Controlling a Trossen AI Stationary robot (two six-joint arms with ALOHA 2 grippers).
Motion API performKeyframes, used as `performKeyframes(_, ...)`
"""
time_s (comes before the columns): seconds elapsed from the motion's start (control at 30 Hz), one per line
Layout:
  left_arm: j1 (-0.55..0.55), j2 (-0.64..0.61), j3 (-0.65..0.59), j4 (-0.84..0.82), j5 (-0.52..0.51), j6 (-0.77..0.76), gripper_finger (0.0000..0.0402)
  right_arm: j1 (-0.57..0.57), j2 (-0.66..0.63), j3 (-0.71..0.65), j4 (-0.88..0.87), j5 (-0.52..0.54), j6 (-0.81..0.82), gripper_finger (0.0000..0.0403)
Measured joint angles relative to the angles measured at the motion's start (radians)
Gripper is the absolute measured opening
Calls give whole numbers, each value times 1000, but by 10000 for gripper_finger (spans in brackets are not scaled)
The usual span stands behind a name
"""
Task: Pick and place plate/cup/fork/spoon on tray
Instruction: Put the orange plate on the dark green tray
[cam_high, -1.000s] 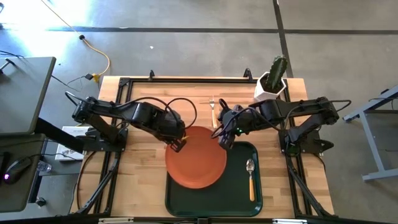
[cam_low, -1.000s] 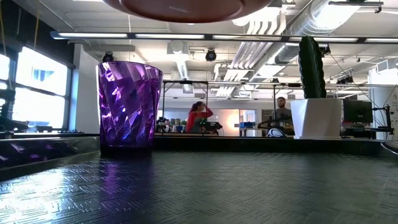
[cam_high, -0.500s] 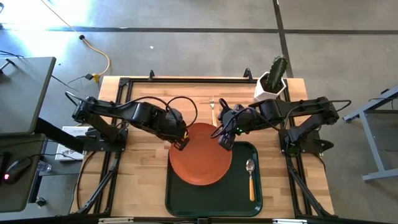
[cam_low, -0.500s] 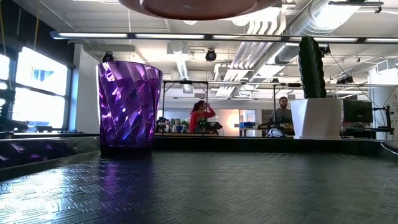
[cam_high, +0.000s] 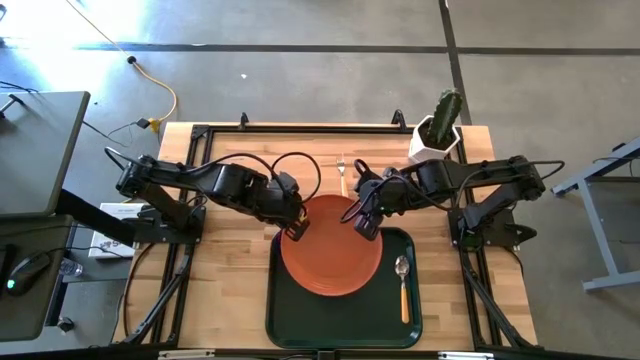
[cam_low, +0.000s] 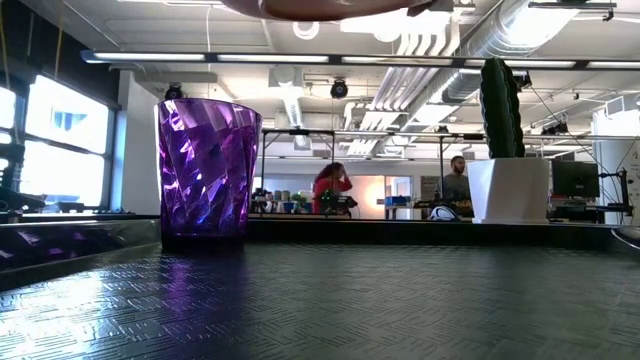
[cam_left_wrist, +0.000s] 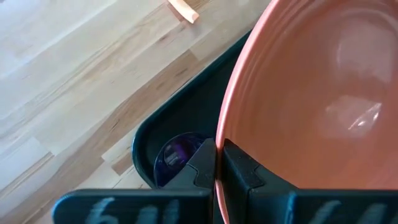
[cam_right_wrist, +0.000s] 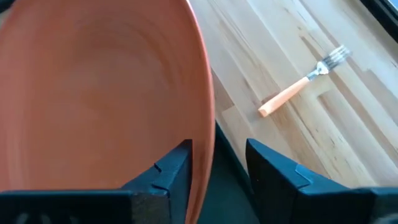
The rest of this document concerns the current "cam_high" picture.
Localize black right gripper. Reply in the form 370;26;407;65
353;179;404;242

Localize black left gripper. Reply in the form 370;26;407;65
262;192;311;243

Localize orange round plate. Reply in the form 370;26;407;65
279;194;385;298

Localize fork with orange handle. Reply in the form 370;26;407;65
335;157;350;198

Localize spoon with orange handle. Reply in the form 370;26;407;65
394;255;412;325

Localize dark green plastic tray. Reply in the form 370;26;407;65
264;226;424;350

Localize white hexagonal plant pot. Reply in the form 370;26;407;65
408;114;461;169

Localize green cactus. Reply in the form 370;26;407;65
425;88;464;149

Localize white paper booklet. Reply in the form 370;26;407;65
88;202;144;260

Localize black desk leg beam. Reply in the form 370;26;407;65
54;188;139;247

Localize clear plastic water bottle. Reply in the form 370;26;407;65
58;257;84;278

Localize dark gray desk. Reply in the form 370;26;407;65
0;91;92;220

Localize black computer mouse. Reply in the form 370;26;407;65
4;251;51;297

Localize dark desk with mouse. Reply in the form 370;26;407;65
0;214;76;342

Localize gray metal lever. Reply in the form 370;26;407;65
0;93;25;120

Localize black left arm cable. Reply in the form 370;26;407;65
199;151;323;204

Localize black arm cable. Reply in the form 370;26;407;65
452;158;566;206
199;151;323;204

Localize black aluminium table frame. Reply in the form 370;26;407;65
117;122;541;351

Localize silver metal bracket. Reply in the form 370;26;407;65
438;351;496;360
158;349;216;360

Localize yellow extension cable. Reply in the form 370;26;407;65
64;0;179;132

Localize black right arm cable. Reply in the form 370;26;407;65
452;158;566;206

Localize gray metal table frame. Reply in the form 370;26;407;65
551;137;640;293

